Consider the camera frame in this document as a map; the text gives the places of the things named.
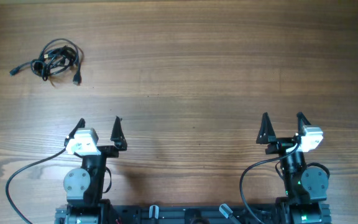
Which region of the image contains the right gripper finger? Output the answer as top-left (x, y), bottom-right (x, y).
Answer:
top-left (296, 111), bottom-right (311, 134)
top-left (256, 112), bottom-right (276, 144)

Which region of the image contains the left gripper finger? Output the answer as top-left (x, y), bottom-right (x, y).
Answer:
top-left (64, 118), bottom-right (85, 146)
top-left (110, 116), bottom-right (127, 151)

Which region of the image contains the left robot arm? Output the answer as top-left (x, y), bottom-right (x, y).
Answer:
top-left (55, 116), bottom-right (127, 224)

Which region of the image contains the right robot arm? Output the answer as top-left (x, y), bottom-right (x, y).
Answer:
top-left (256, 112), bottom-right (332, 224)

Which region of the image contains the right camera cable black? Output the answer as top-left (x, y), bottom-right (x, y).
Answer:
top-left (239, 143), bottom-right (298, 223)

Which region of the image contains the camera cable black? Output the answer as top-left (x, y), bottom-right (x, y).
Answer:
top-left (4, 149), bottom-right (66, 223)
top-left (239, 143), bottom-right (298, 223)

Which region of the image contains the left camera cable black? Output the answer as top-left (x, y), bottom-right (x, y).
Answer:
top-left (4, 149), bottom-right (66, 223)

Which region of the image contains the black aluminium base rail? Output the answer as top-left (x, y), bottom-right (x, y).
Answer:
top-left (54, 204), bottom-right (332, 224)

